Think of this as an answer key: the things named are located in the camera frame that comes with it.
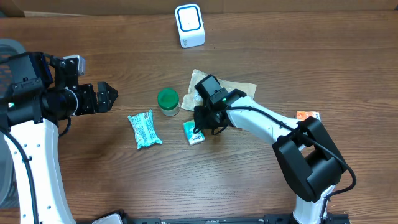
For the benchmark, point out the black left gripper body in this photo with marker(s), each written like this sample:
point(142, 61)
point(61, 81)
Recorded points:
point(88, 99)

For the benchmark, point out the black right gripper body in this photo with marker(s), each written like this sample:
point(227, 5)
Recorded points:
point(208, 120)

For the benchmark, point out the beige plastic pouch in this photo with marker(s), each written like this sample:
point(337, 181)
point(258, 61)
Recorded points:
point(192, 98)

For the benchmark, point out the small teal tissue pack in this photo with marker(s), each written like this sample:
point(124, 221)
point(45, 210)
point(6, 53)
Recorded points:
point(192, 138)

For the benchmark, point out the green lid jar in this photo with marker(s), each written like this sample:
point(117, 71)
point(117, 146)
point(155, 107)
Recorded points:
point(168, 102)

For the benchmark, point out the teal tissue packet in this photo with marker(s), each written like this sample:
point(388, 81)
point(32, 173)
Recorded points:
point(144, 130)

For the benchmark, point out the orange snack packet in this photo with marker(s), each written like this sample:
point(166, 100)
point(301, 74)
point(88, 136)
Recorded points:
point(303, 115)

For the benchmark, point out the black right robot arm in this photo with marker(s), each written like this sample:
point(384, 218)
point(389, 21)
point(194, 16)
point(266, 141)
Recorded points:
point(308, 158)

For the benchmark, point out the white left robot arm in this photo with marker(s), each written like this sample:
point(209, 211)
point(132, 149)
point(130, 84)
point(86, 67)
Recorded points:
point(44, 91)

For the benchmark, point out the white barcode scanner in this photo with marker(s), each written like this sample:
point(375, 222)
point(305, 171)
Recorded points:
point(190, 25)

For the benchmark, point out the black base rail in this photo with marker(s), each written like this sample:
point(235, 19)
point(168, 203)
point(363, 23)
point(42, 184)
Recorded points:
point(217, 220)

